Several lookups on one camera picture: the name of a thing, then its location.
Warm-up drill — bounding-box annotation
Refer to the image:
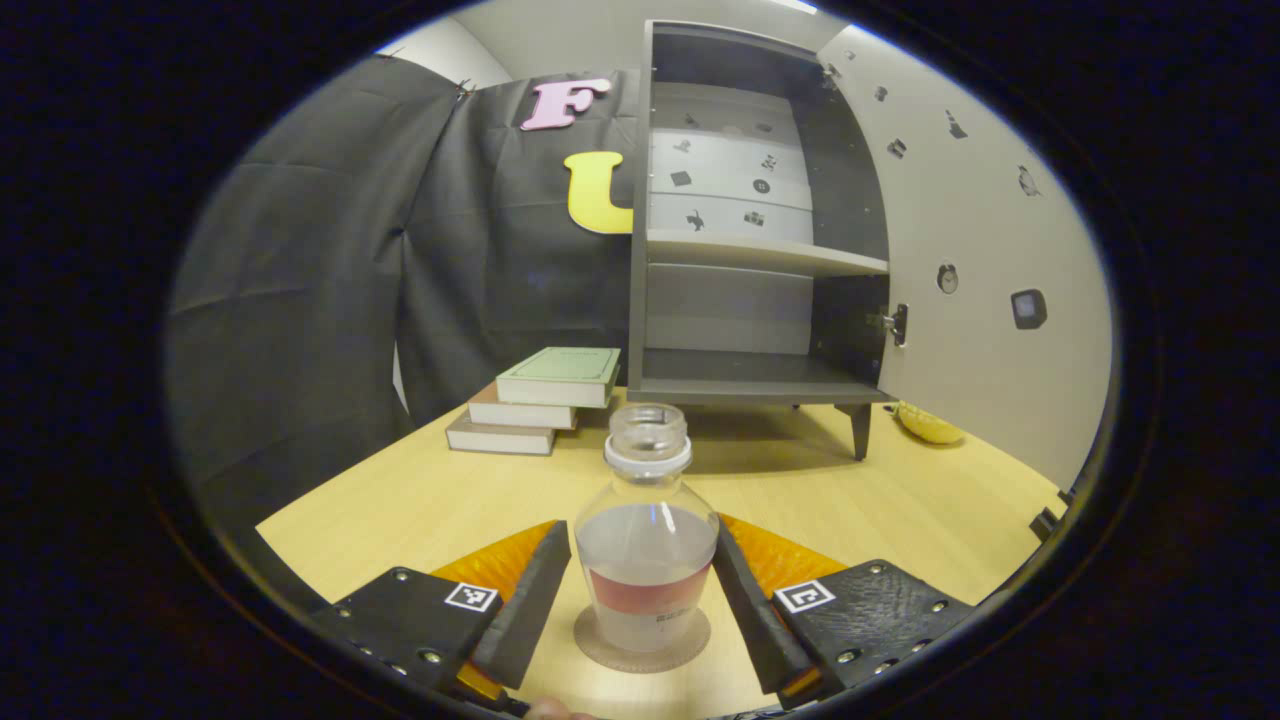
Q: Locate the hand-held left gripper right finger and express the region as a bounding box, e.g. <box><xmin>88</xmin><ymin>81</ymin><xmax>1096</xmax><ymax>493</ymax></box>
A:
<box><xmin>710</xmin><ymin>514</ymin><xmax>986</xmax><ymax>711</ymax></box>

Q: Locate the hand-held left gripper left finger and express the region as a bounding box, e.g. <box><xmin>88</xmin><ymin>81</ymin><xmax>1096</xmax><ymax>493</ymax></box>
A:
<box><xmin>330</xmin><ymin>521</ymin><xmax>572</xmax><ymax>713</ymax></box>

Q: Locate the brown round coaster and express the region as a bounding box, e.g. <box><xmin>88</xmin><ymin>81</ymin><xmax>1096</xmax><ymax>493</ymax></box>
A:
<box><xmin>573</xmin><ymin>603</ymin><xmax>712</xmax><ymax>674</ymax></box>

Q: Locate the clear plastic bottle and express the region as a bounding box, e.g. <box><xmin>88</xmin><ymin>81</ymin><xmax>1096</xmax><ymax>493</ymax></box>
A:
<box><xmin>574</xmin><ymin>403</ymin><xmax>721</xmax><ymax>654</ymax></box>

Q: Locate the dark grey cabinet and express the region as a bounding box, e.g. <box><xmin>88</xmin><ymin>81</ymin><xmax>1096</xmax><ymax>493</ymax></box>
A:
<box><xmin>627</xmin><ymin>20</ymin><xmax>898</xmax><ymax>462</ymax></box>

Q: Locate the grey book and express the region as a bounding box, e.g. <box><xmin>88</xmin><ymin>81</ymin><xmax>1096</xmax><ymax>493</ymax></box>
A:
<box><xmin>445</xmin><ymin>412</ymin><xmax>557</xmax><ymax>457</ymax></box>

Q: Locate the brown book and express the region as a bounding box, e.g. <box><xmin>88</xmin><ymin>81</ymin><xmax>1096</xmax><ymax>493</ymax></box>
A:
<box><xmin>467</xmin><ymin>383</ymin><xmax>579</xmax><ymax>431</ymax></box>

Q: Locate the green book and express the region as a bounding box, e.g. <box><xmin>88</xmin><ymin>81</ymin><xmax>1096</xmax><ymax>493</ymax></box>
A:
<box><xmin>496</xmin><ymin>346</ymin><xmax>622</xmax><ymax>409</ymax></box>

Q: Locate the yellow toy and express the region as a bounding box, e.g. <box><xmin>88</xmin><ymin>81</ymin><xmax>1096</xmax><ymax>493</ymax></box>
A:
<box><xmin>893</xmin><ymin>400</ymin><xmax>967</xmax><ymax>446</ymax></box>

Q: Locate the black backdrop cloth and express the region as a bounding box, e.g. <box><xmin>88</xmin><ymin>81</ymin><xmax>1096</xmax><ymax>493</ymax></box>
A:
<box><xmin>165</xmin><ymin>55</ymin><xmax>643</xmax><ymax>533</ymax></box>

